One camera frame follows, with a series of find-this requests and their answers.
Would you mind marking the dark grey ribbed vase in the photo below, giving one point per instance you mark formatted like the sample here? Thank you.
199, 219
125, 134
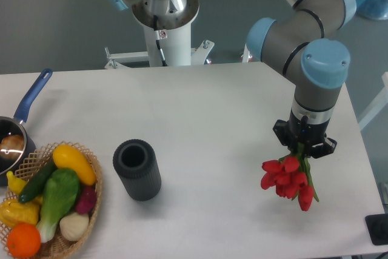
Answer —
135, 163

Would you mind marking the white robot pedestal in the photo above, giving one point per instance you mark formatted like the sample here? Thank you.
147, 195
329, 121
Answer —
167, 28

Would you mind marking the green cucumber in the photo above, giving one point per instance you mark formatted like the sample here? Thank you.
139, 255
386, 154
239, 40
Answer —
36, 183

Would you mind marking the woven wicker basket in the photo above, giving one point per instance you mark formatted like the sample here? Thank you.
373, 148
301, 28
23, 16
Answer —
59, 247

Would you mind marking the red tulip bouquet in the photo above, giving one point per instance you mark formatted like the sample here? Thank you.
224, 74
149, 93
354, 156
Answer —
291, 178

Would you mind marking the white garlic bulb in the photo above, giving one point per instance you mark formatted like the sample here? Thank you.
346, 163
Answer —
73, 226

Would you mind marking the green bok choy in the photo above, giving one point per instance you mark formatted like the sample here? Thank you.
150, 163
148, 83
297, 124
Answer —
59, 195

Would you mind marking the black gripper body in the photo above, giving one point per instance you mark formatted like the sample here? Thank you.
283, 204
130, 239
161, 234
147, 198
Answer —
301, 131

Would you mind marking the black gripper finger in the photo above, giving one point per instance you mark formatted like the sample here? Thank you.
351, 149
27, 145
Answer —
284, 134
325, 148

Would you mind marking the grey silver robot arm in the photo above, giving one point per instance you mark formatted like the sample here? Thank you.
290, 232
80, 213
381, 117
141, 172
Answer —
300, 49

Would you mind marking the orange fruit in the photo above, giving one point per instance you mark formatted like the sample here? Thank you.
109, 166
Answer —
23, 241

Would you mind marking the white frame bar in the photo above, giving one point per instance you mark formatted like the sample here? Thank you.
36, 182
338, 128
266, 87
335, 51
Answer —
375, 106

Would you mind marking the purple red onion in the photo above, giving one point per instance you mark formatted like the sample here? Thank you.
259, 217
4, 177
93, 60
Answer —
86, 200

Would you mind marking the blue handled saucepan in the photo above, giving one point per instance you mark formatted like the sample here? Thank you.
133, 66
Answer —
15, 125

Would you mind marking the yellow bell pepper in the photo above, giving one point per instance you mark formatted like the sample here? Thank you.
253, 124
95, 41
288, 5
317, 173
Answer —
14, 213

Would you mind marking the yellow squash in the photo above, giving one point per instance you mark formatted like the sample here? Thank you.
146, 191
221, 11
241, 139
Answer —
66, 156

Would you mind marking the bread roll in pan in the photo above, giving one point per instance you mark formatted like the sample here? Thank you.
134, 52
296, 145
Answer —
12, 147

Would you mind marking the black device at edge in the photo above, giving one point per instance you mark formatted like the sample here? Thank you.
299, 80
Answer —
377, 228

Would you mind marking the yellow banana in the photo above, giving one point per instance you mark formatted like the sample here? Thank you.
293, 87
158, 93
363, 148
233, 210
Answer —
15, 184

